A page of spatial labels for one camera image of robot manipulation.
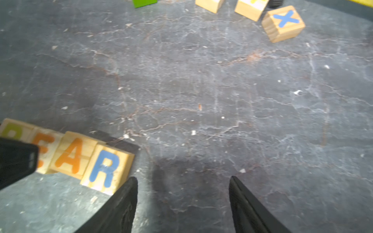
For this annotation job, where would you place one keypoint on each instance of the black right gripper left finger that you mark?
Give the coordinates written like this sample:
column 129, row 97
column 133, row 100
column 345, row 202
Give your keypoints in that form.
column 117, row 214

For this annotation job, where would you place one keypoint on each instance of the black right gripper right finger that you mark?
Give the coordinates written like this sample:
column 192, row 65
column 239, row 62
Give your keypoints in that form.
column 249, row 214

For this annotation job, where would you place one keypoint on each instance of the wooden block letter R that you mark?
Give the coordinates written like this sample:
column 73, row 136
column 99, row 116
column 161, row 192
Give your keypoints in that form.
column 108, row 169

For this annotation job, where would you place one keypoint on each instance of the wooden block letter A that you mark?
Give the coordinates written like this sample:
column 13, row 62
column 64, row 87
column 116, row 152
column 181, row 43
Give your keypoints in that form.
column 73, row 154

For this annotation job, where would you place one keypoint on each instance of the wooden block letter E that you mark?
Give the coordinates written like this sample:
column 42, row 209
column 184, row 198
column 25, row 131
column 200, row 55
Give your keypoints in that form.
column 47, row 141

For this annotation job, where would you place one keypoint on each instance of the wooden block letter P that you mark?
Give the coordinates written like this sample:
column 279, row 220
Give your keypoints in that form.
column 16, row 130

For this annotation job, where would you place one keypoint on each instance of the wooden block letter X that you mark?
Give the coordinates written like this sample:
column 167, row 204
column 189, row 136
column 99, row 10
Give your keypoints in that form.
column 282, row 24

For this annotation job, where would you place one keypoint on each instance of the wooden block letter N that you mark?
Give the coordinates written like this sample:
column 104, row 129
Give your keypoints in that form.
column 210, row 5

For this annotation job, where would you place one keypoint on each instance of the whiteboard with red PEAR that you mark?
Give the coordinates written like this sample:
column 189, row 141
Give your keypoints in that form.
column 367, row 3

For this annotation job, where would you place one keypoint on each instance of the wooden block plus sign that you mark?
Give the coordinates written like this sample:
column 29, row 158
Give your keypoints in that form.
column 252, row 9

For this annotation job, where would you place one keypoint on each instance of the green block number 2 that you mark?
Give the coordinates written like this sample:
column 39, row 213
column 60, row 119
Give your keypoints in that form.
column 142, row 3

